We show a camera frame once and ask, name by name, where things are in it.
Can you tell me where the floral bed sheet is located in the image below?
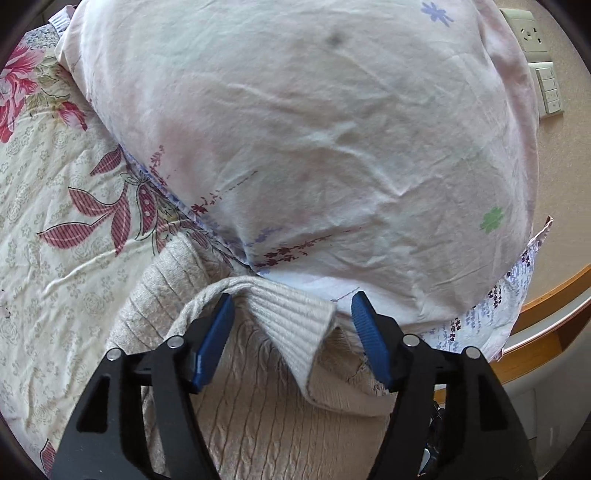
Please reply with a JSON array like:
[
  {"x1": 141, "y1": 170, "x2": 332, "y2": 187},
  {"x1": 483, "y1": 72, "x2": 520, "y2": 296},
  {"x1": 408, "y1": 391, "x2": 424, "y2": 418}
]
[{"x1": 0, "y1": 23, "x2": 245, "y2": 476}]

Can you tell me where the beige cable knit sweater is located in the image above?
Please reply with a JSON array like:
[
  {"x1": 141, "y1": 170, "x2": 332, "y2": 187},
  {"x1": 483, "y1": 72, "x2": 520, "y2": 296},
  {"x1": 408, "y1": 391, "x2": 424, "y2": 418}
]
[{"x1": 104, "y1": 235, "x2": 402, "y2": 480}]

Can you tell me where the white wall switch panel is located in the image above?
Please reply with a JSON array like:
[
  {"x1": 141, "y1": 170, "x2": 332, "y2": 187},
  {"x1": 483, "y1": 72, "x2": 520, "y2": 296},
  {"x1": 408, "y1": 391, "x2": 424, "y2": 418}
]
[{"x1": 526, "y1": 61, "x2": 566, "y2": 118}]

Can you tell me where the white wall socket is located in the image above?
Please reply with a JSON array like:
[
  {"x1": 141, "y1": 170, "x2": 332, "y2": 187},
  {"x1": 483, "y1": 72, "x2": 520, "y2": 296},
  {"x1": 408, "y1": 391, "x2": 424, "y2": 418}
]
[{"x1": 501, "y1": 8, "x2": 552, "y2": 63}]

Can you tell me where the wooden headboard frame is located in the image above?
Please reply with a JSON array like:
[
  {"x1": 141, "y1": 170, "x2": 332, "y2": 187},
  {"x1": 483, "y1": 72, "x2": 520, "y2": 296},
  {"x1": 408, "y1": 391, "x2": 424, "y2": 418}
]
[{"x1": 501, "y1": 261, "x2": 591, "y2": 384}]

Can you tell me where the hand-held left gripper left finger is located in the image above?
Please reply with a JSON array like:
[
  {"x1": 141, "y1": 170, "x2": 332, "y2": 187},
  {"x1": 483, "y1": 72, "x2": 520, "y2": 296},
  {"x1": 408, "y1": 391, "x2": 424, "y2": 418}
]
[{"x1": 50, "y1": 293, "x2": 235, "y2": 480}]

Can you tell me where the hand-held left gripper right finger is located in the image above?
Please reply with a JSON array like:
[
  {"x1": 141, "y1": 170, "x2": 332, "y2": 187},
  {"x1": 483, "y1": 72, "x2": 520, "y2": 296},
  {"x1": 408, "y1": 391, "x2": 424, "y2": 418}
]
[{"x1": 351, "y1": 291, "x2": 539, "y2": 480}]

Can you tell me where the white pillow with lavender print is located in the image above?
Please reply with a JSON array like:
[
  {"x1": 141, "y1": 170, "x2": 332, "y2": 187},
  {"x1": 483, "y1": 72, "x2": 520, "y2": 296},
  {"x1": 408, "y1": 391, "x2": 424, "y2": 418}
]
[{"x1": 55, "y1": 0, "x2": 555, "y2": 365}]

